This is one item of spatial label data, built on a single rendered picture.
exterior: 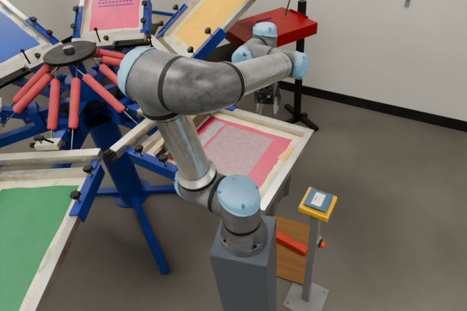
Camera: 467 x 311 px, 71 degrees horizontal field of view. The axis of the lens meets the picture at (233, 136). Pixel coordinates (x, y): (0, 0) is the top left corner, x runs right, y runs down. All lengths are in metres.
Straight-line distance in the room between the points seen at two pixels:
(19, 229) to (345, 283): 1.85
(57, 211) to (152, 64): 1.20
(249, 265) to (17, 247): 1.04
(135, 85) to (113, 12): 2.35
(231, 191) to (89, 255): 1.97
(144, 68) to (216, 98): 0.15
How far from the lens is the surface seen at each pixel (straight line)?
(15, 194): 1.97
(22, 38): 3.06
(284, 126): 1.81
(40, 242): 1.68
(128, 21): 2.93
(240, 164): 1.65
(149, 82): 0.67
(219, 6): 2.46
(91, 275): 2.67
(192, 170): 0.90
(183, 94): 0.62
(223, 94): 0.64
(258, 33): 1.07
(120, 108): 2.04
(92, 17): 3.08
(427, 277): 2.57
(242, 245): 1.03
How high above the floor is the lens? 2.13
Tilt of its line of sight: 40 degrees down
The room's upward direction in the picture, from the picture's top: 7 degrees counter-clockwise
